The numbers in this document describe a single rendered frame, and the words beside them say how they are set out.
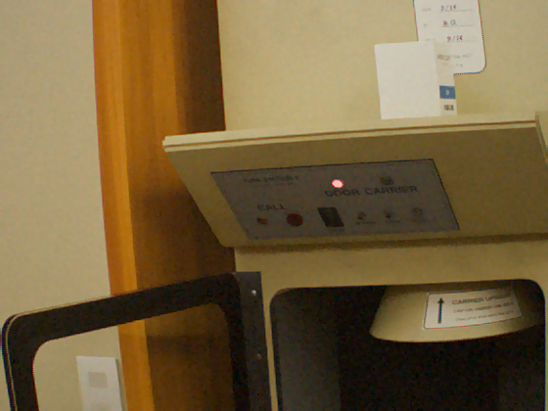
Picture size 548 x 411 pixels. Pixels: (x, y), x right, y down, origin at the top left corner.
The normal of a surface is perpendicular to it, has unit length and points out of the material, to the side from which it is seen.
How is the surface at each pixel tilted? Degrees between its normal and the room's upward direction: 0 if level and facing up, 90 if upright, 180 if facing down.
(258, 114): 90
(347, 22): 90
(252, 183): 135
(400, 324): 66
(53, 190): 90
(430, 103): 90
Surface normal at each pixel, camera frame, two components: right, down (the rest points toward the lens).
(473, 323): -0.04, -0.35
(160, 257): 0.90, -0.04
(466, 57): -0.43, 0.08
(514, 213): -0.25, 0.76
